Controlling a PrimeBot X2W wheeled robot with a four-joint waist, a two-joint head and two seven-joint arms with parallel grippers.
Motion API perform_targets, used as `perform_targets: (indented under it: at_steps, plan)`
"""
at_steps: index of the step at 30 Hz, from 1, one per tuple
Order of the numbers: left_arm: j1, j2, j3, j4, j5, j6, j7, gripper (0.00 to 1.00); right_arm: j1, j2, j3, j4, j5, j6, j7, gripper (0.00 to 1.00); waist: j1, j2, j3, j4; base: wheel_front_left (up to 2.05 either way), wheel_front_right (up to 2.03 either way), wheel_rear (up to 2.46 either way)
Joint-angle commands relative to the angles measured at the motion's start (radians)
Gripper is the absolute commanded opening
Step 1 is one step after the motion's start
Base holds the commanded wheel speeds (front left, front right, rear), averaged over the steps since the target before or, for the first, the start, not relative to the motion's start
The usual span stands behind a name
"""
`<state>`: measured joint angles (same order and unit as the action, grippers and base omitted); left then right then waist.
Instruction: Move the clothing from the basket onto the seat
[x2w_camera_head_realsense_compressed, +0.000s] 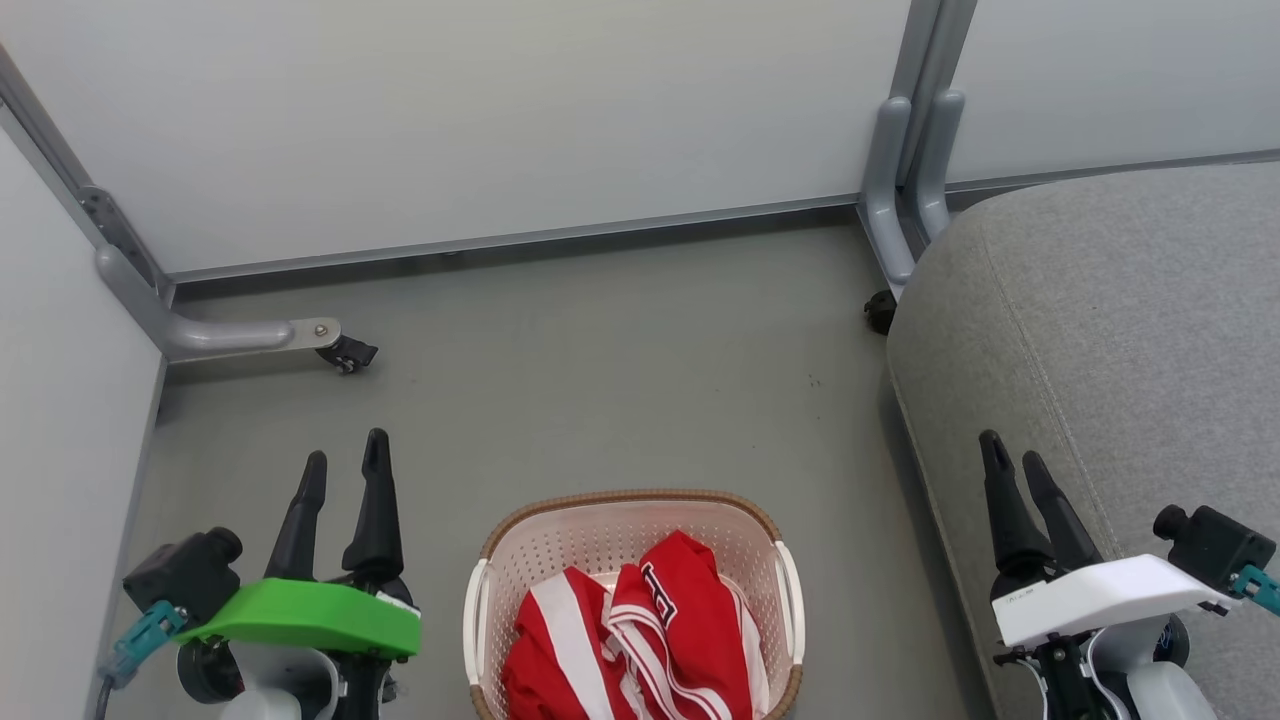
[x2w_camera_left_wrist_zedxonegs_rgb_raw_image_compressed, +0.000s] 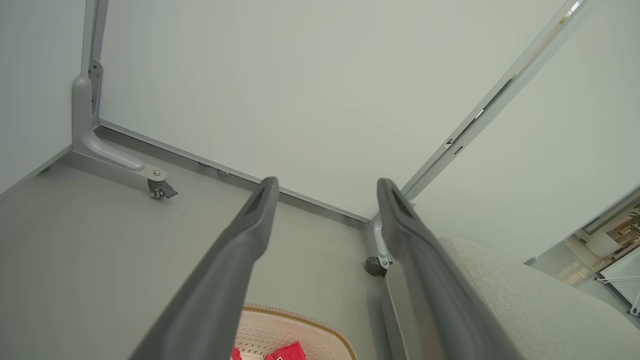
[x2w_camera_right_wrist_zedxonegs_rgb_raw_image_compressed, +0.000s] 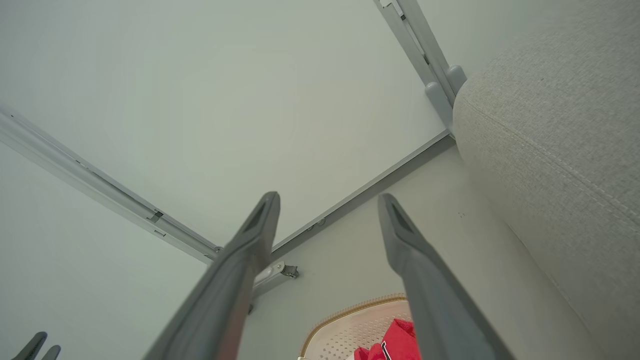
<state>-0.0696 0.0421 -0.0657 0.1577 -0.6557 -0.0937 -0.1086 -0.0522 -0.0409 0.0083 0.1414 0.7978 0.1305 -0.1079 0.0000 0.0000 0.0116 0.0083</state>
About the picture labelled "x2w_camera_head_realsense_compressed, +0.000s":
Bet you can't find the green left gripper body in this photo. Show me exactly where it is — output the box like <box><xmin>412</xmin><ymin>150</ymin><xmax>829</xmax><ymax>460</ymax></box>
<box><xmin>175</xmin><ymin>572</ymin><xmax>423</xmax><ymax>703</ymax></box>

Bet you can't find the red and white garment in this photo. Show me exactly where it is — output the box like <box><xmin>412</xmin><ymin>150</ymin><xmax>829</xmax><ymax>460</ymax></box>
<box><xmin>500</xmin><ymin>530</ymin><xmax>771</xmax><ymax>720</ymax></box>

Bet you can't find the grey partition post with bracket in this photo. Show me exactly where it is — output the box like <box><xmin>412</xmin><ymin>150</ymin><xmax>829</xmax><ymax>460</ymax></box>
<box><xmin>0</xmin><ymin>45</ymin><xmax>169</xmax><ymax>301</ymax></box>

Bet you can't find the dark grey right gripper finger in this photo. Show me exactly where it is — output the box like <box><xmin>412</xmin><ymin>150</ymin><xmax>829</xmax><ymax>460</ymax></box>
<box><xmin>978</xmin><ymin>429</ymin><xmax>1054</xmax><ymax>601</ymax></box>
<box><xmin>1021</xmin><ymin>450</ymin><xmax>1105</xmax><ymax>575</ymax></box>

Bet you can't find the teal camera cable plug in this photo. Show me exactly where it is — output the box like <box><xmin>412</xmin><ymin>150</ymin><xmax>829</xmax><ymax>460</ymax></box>
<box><xmin>1230</xmin><ymin>565</ymin><xmax>1280</xmax><ymax>617</ymax></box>
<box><xmin>97</xmin><ymin>600</ymin><xmax>188</xmax><ymax>720</ymax></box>

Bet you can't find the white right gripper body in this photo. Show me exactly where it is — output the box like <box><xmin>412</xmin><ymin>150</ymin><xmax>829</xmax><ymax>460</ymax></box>
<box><xmin>992</xmin><ymin>555</ymin><xmax>1241</xmax><ymax>720</ymax></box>

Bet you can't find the long grey partition foot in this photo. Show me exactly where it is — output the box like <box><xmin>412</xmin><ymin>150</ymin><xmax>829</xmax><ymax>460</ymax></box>
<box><xmin>95</xmin><ymin>243</ymin><xmax>343</xmax><ymax>364</ymax></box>

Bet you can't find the grey curved partition foot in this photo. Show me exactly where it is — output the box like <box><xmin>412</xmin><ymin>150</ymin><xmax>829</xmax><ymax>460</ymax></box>
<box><xmin>913</xmin><ymin>88</ymin><xmax>967</xmax><ymax>244</ymax></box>
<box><xmin>860</xmin><ymin>95</ymin><xmax>919</xmax><ymax>299</ymax></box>

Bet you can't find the teal right camera cable plug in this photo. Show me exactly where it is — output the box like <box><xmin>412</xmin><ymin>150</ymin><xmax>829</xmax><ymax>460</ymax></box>
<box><xmin>1230</xmin><ymin>565</ymin><xmax>1280</xmax><ymax>617</ymax></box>

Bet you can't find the teal left camera cable plug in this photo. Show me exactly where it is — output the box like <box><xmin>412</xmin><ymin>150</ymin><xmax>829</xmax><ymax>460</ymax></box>
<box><xmin>97</xmin><ymin>600</ymin><xmax>188</xmax><ymax>720</ymax></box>

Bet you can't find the white plastic laundry basket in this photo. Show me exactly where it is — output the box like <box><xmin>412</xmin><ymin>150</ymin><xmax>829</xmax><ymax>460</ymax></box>
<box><xmin>462</xmin><ymin>489</ymin><xmax>807</xmax><ymax>720</ymax></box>

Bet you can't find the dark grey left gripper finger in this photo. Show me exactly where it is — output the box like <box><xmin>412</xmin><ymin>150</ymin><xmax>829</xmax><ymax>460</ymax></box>
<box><xmin>264</xmin><ymin>450</ymin><xmax>329</xmax><ymax>582</ymax></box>
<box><xmin>342</xmin><ymin>428</ymin><xmax>406</xmax><ymax>581</ymax></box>

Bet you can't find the grey fabric sofa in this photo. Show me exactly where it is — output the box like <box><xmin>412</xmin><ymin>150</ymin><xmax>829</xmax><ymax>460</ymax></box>
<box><xmin>886</xmin><ymin>162</ymin><xmax>1280</xmax><ymax>720</ymax></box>

